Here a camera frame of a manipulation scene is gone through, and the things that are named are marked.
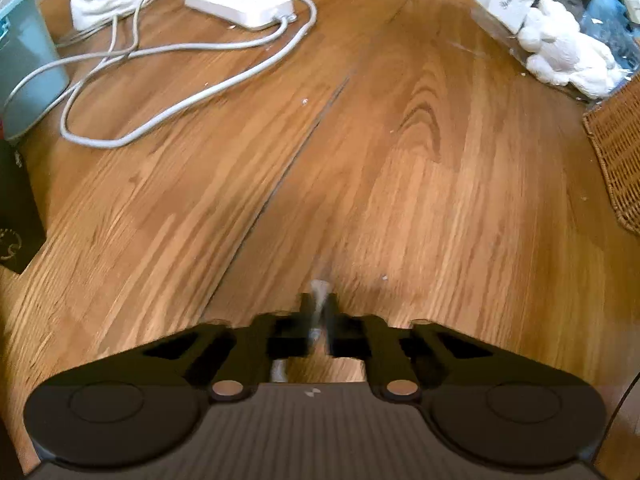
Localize white power strip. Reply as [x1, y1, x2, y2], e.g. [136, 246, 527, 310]
[184, 0, 296, 30]

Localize white shoelace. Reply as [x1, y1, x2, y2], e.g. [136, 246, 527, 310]
[270, 280, 333, 383]

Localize light blue plastic bin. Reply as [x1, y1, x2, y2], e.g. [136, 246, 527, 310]
[0, 0, 71, 141]

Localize white bear figurine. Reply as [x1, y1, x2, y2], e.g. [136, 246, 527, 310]
[517, 0, 621, 100]

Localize wicker basket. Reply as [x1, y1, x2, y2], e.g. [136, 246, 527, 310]
[582, 75, 640, 237]

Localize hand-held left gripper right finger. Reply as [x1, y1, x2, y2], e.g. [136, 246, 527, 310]
[327, 292, 496, 403]

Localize white power strip cable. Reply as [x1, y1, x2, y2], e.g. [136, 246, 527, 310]
[2, 0, 319, 150]

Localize black gift bag red handles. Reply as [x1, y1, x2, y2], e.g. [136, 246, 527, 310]
[0, 137, 47, 275]

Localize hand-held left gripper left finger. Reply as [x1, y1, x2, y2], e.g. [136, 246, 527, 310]
[140, 292, 313, 403]

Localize blue plastic packet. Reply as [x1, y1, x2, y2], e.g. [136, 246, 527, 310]
[582, 0, 640, 73]

